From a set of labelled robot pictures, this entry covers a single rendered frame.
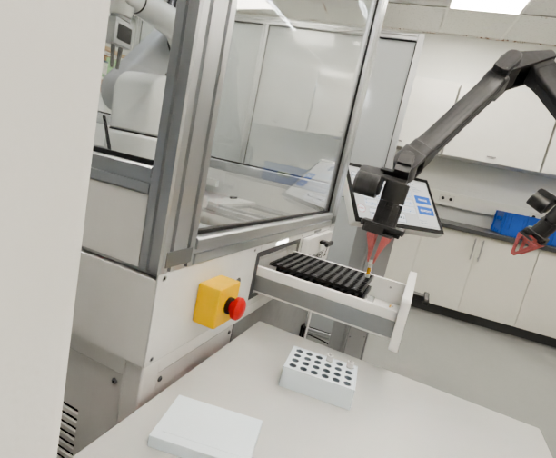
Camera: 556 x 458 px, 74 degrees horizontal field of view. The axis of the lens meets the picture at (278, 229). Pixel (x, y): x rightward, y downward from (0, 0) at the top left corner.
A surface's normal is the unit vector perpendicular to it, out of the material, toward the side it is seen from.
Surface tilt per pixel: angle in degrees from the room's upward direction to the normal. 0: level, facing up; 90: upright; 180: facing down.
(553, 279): 90
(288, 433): 0
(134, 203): 90
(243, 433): 0
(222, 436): 0
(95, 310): 90
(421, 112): 90
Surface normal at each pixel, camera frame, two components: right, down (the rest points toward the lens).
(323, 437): 0.20, -0.96
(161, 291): 0.90, 0.26
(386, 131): -0.28, 0.11
